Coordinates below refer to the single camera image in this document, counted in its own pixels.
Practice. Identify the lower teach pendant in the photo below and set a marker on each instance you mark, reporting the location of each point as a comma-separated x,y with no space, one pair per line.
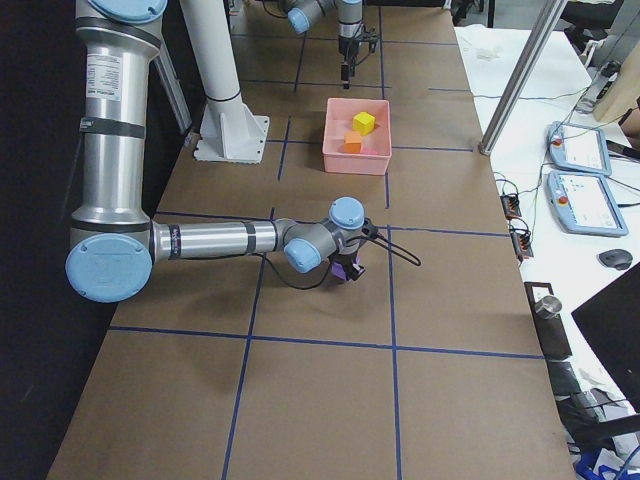
583,204

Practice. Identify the orange connector board far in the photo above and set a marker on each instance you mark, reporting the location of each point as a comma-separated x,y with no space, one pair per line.
511,205

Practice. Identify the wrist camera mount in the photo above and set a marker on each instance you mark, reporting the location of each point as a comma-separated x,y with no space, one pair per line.
369,231
368,37

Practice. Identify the teach pendant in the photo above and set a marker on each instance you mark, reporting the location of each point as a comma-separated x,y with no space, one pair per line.
579,148
583,204

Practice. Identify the black monitor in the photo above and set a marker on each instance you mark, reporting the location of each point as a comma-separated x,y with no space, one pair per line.
609,322

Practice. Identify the yellow foam block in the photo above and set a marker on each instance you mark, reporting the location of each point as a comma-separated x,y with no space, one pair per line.
363,122

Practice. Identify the pink plastic bin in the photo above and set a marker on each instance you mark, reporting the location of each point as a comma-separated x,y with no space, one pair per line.
338,120

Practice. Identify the silver metal cylinder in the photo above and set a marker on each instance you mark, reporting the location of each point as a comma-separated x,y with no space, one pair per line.
547,307

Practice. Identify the upper teach pendant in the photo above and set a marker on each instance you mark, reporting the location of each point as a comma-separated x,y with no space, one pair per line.
579,148

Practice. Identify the orange foam block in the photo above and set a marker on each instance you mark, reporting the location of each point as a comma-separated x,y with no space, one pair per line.
352,142

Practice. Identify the purple foam block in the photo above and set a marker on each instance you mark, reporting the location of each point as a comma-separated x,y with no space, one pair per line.
339,272

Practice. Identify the white mounting column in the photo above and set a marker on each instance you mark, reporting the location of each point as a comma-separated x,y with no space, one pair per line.
229,131

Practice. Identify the black computer mouse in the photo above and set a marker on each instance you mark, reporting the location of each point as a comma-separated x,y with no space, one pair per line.
618,259

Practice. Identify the orange connector board near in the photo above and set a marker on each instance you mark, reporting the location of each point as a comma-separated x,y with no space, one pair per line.
522,242

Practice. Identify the orange connector board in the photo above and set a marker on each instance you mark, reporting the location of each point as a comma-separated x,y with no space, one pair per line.
522,242
511,205

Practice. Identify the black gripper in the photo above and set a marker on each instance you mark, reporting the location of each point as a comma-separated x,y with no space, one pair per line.
346,48
348,260

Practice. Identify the aluminium frame post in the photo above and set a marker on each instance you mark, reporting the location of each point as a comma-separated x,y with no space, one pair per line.
537,39

